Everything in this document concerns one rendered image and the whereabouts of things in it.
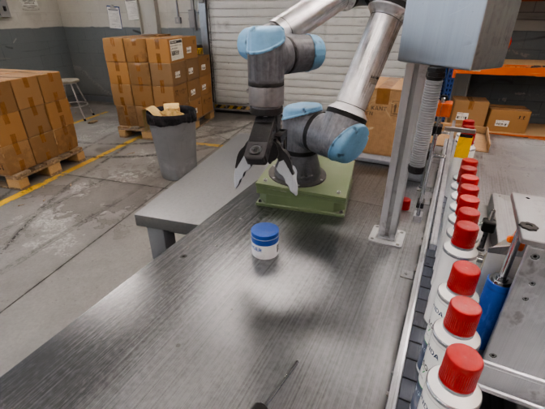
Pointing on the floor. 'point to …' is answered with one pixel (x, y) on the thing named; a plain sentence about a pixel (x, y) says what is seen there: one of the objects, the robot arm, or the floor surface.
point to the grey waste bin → (175, 149)
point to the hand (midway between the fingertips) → (264, 193)
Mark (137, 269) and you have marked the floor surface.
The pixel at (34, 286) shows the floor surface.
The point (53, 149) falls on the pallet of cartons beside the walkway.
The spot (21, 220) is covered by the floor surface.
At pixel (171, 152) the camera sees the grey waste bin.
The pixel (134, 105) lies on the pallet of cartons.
